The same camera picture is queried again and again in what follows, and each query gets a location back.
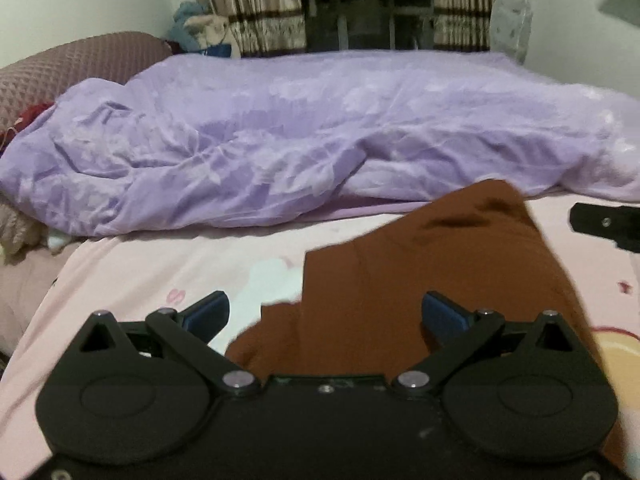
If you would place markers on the beige patterned curtain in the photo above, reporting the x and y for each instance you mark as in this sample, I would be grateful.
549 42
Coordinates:
462 5
250 5

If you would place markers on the pink printed bed sheet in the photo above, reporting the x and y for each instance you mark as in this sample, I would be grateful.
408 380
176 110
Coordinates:
150 270

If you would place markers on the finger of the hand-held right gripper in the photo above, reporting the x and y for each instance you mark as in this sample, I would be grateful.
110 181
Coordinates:
607 222

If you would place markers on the grey clothes pile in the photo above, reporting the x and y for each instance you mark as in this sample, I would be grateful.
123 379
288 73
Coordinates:
17 230

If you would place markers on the plush toys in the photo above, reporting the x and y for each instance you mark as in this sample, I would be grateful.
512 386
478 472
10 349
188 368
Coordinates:
205 30

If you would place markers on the purple quilt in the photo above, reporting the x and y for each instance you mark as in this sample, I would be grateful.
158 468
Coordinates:
300 125

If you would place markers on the mauve quilted headboard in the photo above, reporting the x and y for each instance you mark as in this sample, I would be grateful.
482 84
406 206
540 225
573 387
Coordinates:
75 67

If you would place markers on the red cloth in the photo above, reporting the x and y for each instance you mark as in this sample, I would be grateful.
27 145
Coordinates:
25 117

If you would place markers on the mauve pillow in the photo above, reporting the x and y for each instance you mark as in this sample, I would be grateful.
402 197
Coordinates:
25 290

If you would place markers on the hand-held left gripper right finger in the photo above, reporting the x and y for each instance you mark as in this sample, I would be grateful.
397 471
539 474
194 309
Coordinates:
441 313

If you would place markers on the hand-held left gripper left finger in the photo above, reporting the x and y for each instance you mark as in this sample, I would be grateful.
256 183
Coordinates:
209 311

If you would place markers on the brown garment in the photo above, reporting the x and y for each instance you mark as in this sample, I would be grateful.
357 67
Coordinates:
400 270

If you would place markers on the dark window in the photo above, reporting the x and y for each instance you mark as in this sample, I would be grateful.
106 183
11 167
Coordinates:
365 15

